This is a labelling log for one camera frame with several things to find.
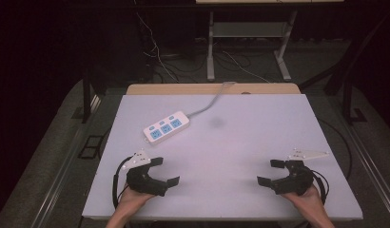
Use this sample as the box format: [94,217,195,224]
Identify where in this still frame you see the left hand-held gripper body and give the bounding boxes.
[121,149,169,198]

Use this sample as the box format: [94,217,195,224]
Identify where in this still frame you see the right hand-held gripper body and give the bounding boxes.
[271,146,331,197]

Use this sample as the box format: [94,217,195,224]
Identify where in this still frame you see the white power strip blue sockets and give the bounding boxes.
[143,110,191,146]

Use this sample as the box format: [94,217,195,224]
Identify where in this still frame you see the grey power strip cable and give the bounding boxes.
[185,81,238,119]

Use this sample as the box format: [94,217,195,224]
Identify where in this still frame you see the person's left hand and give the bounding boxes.
[117,184,157,211]

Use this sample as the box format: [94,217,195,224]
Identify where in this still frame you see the person's right hand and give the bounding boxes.
[280,184,326,213]

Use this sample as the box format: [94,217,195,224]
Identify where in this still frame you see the black metal stand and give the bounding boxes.
[341,63,368,126]

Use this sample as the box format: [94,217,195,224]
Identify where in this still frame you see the white metal stand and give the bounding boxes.
[205,9,299,83]

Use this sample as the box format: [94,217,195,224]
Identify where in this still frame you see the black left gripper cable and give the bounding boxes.
[111,156,134,210]

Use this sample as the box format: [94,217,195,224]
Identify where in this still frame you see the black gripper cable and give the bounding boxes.
[111,156,134,210]
[309,168,331,205]

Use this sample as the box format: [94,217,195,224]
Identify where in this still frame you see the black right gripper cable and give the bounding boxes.
[309,168,331,205]

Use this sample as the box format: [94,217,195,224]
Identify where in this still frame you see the black floor frame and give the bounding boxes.
[77,134,105,160]

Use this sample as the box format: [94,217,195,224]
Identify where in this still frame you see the black floor cable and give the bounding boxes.
[316,117,354,181]

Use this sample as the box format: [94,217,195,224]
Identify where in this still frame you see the aluminium floor rail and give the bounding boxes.
[30,94,103,228]
[346,124,390,218]

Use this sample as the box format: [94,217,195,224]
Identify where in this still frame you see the thin white floor cable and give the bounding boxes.
[221,49,271,85]
[135,11,181,85]

